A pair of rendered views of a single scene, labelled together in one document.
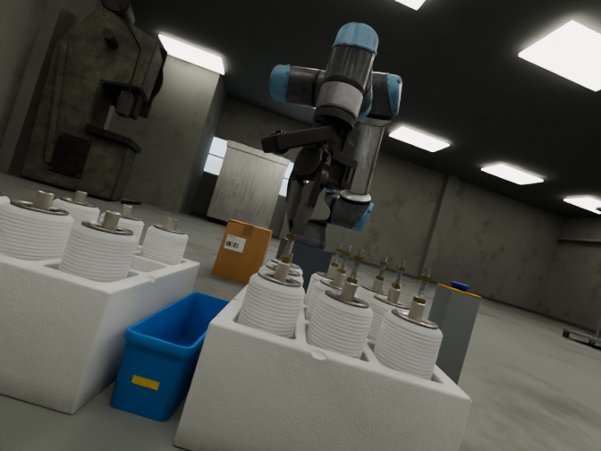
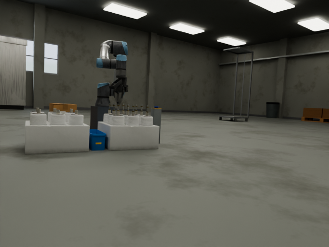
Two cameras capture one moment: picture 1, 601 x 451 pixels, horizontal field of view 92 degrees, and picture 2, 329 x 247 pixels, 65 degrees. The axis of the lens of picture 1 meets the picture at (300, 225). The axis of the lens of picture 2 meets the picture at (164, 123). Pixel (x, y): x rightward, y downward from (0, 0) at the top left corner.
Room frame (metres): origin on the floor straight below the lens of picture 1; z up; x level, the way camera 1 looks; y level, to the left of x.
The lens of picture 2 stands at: (-1.38, 0.60, 0.36)
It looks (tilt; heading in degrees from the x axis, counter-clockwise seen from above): 4 degrees down; 332
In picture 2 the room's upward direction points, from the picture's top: 3 degrees clockwise
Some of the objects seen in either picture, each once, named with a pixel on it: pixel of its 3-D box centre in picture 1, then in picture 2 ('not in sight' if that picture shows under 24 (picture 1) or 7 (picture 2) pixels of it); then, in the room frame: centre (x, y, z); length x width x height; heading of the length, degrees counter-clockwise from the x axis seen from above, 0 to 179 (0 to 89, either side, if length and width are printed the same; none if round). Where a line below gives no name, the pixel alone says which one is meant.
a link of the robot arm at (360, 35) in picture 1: (350, 64); (121, 62); (0.50, 0.00, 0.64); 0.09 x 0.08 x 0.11; 165
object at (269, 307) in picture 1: (264, 332); (117, 127); (0.49, 0.01, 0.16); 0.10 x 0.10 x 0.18
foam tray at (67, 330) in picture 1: (67, 288); (56, 135); (0.61, 0.43, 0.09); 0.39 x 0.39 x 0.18; 0
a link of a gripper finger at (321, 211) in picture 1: (315, 211); (122, 98); (0.49, -0.02, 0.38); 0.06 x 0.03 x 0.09; 125
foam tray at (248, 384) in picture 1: (315, 361); (127, 134); (0.61, -0.11, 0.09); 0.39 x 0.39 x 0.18; 0
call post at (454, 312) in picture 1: (440, 354); (155, 126); (0.69, -0.40, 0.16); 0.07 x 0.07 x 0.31; 0
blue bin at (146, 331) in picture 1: (184, 342); (94, 139); (0.59, 0.16, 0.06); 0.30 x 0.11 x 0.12; 179
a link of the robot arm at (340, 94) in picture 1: (336, 106); (120, 73); (0.50, 0.00, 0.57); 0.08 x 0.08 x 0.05
